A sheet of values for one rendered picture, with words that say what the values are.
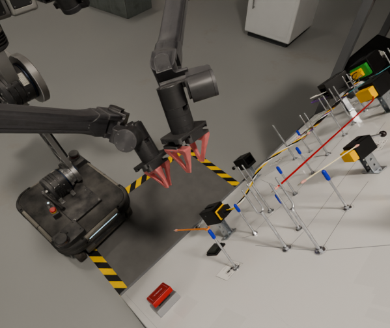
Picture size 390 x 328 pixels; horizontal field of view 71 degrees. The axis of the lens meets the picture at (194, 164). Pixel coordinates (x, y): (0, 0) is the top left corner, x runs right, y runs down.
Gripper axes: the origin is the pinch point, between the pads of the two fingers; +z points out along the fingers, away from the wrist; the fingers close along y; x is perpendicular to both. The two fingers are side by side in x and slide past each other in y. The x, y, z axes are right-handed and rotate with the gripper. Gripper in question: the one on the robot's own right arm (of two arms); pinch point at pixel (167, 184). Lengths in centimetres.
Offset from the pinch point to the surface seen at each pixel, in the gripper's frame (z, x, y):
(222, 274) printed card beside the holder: 15.3, -23.5, -14.5
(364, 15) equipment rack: -13, -38, 90
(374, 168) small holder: 11, -48, 14
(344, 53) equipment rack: -2, -27, 92
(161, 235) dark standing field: 56, 97, 35
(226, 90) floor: 0, 124, 203
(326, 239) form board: 11.8, -43.6, -6.0
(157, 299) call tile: 13.6, -13.5, -25.1
